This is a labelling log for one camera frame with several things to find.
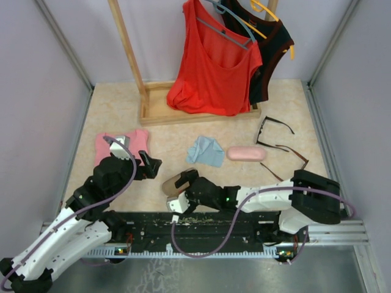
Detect yellow plastic hanger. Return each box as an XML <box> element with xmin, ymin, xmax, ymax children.
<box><xmin>249</xmin><ymin>0</ymin><xmax>295</xmax><ymax>61</ymax></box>

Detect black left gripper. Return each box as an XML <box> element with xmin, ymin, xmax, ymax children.
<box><xmin>109</xmin><ymin>150</ymin><xmax>162</xmax><ymax>200</ymax></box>

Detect black frame sunglasses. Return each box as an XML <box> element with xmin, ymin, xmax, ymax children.
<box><xmin>255</xmin><ymin>116</ymin><xmax>295</xmax><ymax>152</ymax></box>

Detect black maroon-trimmed tank top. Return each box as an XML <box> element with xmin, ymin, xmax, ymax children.
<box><xmin>221</xmin><ymin>1</ymin><xmax>294</xmax><ymax>104</ymax></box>

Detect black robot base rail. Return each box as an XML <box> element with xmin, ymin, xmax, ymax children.
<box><xmin>86</xmin><ymin>212</ymin><xmax>308</xmax><ymax>263</ymax></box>

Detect grey-blue plastic hanger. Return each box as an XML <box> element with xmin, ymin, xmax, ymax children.
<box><xmin>196</xmin><ymin>0</ymin><xmax>257</xmax><ymax>50</ymax></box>

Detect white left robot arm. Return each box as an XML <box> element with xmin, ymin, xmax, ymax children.
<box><xmin>1</xmin><ymin>151</ymin><xmax>162</xmax><ymax>292</ymax></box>

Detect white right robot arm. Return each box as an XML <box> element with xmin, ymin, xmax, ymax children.
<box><xmin>167</xmin><ymin>170</ymin><xmax>342</xmax><ymax>242</ymax></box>

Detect pink glasses case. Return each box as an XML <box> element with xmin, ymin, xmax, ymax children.
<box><xmin>226</xmin><ymin>146</ymin><xmax>266</xmax><ymax>162</ymax></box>

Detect red tank top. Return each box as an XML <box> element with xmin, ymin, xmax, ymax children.
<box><xmin>166</xmin><ymin>1</ymin><xmax>262</xmax><ymax>117</ymax></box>

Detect wooden clothes rack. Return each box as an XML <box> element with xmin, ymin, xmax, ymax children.
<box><xmin>108</xmin><ymin>1</ymin><xmax>261</xmax><ymax>126</ymax></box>

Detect plaid brown glasses case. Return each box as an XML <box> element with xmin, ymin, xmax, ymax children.
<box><xmin>162</xmin><ymin>168</ymin><xmax>199</xmax><ymax>197</ymax></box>

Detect tortoiseshell brown sunglasses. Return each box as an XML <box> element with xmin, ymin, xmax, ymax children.
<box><xmin>260</xmin><ymin>145</ymin><xmax>310</xmax><ymax>182</ymax></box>

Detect folded pink t-shirt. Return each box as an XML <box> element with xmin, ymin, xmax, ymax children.
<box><xmin>94</xmin><ymin>129</ymin><xmax>149</xmax><ymax>167</ymax></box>

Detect light blue cloth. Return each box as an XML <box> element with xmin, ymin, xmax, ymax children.
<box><xmin>186</xmin><ymin>136</ymin><xmax>225</xmax><ymax>168</ymax></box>

